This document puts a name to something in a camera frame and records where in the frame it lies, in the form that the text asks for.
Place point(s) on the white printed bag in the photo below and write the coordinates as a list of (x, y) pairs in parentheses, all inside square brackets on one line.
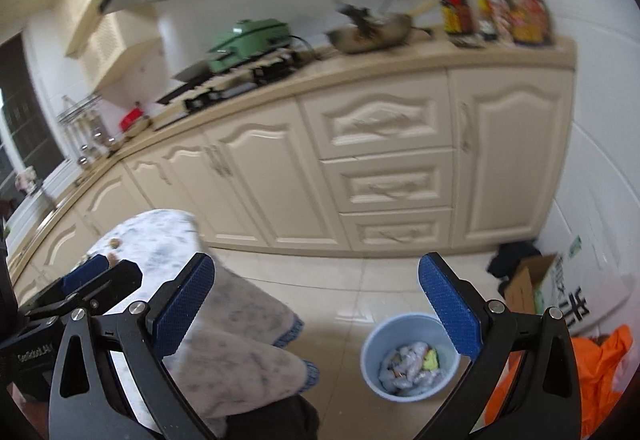
[(590, 270)]

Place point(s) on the metal utensil rack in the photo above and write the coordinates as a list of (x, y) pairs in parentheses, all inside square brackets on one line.
[(80, 125)]

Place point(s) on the clear plastic bag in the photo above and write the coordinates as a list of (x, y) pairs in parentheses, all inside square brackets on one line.
[(405, 370)]

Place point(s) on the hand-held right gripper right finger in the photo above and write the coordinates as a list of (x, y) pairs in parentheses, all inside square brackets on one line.
[(450, 305)]

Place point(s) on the cream lattice wall cabinet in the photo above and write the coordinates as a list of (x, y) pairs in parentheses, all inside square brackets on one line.
[(120, 50)]

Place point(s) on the dark window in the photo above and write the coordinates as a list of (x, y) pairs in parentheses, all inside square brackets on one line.
[(25, 120)]

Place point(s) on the yellow cap bottle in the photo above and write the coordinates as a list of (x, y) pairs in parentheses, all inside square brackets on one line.
[(486, 5)]

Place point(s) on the orange label seasoning bottle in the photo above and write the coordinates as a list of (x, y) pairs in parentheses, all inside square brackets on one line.
[(502, 10)]

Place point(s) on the black table pedestal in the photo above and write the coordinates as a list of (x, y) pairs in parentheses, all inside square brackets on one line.
[(270, 420)]

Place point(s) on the brown cardboard box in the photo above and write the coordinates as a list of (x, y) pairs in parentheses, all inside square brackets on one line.
[(525, 285)]

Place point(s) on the brown nut shell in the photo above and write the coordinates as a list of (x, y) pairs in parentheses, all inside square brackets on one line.
[(112, 260), (115, 243)]

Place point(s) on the cream kitchen counter cabinet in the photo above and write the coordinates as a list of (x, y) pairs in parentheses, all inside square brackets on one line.
[(390, 160)]

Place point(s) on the orange plastic bag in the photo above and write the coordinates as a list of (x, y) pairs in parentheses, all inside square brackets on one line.
[(600, 370)]

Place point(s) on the green wrapper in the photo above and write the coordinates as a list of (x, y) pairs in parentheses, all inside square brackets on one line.
[(431, 360)]

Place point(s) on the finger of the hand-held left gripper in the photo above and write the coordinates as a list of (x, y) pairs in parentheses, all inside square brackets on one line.
[(85, 276), (115, 282)]

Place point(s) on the light blue trash bin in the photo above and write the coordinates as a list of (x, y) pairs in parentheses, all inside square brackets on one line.
[(374, 355)]

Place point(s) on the black gas stove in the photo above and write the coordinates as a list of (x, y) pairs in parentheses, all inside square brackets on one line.
[(235, 78)]

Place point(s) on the green electric cooking pot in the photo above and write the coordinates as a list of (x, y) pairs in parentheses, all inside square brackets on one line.
[(250, 43)]

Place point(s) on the red container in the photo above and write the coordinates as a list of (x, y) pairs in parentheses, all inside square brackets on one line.
[(131, 118)]

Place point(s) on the dark cloth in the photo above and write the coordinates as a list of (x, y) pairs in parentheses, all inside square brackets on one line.
[(515, 260)]

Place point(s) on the grey wok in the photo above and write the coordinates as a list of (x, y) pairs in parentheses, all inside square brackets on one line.
[(192, 70)]

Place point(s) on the dark sauce bottle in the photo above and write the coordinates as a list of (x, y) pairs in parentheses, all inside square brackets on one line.
[(455, 5)]

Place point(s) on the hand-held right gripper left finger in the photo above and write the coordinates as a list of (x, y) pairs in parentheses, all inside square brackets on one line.
[(185, 305)]

